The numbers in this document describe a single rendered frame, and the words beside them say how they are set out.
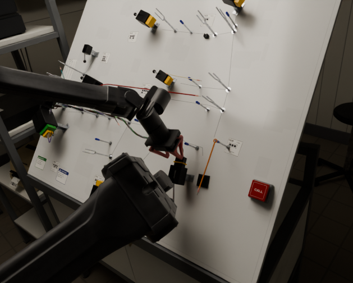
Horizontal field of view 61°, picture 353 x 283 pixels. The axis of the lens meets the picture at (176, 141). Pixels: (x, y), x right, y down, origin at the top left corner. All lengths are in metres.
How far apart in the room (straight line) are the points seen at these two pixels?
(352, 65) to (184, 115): 2.10
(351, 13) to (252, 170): 2.13
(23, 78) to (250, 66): 0.67
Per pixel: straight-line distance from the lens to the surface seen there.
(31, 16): 3.58
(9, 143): 1.63
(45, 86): 0.80
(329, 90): 3.10
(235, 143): 0.97
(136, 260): 1.39
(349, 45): 2.94
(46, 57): 3.65
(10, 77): 0.80
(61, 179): 1.45
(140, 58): 1.31
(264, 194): 0.89
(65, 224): 0.28
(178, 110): 1.10
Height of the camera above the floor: 1.69
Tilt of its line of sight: 31 degrees down
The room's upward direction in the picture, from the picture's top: 8 degrees counter-clockwise
